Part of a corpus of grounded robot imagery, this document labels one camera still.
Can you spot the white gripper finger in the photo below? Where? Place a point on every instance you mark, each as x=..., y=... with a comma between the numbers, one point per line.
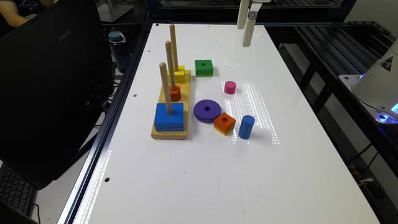
x=251, y=16
x=242, y=14

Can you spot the green square block with hole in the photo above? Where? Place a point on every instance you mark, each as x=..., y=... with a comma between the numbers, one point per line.
x=204, y=68

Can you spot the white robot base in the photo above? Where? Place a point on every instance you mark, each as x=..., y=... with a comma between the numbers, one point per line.
x=376, y=89

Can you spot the person forearm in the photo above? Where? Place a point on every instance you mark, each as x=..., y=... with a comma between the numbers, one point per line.
x=10, y=12

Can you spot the yellow square block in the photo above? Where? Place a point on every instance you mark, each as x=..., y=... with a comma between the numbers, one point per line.
x=179, y=75

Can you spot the orange octagon block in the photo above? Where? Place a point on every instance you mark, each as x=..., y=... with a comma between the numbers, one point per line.
x=175, y=95

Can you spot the orange square block with hole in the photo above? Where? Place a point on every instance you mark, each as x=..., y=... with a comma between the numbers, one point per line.
x=224, y=123

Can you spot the blue square block stack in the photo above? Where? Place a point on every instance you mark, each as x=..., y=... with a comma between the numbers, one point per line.
x=169, y=122

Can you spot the rear wooden peg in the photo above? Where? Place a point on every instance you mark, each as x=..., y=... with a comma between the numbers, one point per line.
x=174, y=46

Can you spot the wooden peg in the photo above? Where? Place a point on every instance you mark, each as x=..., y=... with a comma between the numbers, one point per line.
x=174, y=46
x=168, y=47
x=165, y=85

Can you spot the pink short cylinder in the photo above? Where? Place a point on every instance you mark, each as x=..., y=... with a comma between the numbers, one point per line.
x=229, y=87

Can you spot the middle wooden peg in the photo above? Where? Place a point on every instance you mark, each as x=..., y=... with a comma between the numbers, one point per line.
x=168, y=47

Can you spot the wooden peg base board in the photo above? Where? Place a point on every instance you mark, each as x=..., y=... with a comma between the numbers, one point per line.
x=184, y=101

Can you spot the front wooden peg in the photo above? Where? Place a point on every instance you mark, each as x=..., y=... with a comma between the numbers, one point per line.
x=165, y=85

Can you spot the blue cylinder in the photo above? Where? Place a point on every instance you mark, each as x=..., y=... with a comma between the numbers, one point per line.
x=245, y=128

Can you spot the blue water bottle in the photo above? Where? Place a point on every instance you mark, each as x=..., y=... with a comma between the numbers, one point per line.
x=119, y=49

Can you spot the monitor stand base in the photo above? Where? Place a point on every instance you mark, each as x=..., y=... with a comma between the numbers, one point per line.
x=112, y=10

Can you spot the black Samsung monitor back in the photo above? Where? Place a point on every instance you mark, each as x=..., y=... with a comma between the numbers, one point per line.
x=56, y=77

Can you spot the black keyboard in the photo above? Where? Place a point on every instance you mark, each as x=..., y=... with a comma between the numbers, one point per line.
x=15, y=190

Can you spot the purple ring disc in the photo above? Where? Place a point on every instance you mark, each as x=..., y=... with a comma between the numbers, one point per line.
x=207, y=111

